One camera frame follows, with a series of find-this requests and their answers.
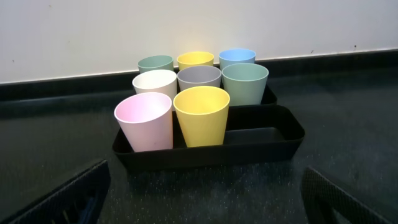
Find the white cup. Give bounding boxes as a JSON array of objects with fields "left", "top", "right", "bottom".
[{"left": 132, "top": 68, "right": 178, "bottom": 111}]

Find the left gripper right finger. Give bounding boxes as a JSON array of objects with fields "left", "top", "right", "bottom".
[{"left": 300, "top": 166, "right": 398, "bottom": 224}]

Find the green cup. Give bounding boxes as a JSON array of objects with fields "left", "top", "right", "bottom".
[
  {"left": 137, "top": 55, "right": 175, "bottom": 75},
  {"left": 221, "top": 62, "right": 270, "bottom": 107}
]

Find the large black tray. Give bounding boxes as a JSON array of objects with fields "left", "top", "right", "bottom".
[{"left": 134, "top": 82, "right": 279, "bottom": 107}]

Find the blue cup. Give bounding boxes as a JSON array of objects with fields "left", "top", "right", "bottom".
[{"left": 218, "top": 48, "right": 257, "bottom": 71}]

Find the grey cup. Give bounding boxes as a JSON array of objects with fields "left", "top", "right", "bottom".
[{"left": 177, "top": 65, "right": 223, "bottom": 93}]

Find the pink cup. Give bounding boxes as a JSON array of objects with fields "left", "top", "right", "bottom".
[{"left": 113, "top": 91, "right": 174, "bottom": 153}]

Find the yellow cup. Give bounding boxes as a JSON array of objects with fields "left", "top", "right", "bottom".
[
  {"left": 176, "top": 50, "right": 215, "bottom": 71},
  {"left": 172, "top": 85, "right": 231, "bottom": 148}
]

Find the narrow black tray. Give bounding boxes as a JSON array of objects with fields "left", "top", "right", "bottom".
[{"left": 111, "top": 105, "right": 306, "bottom": 172}]

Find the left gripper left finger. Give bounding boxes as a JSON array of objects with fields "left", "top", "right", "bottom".
[{"left": 0, "top": 159, "right": 112, "bottom": 224}]

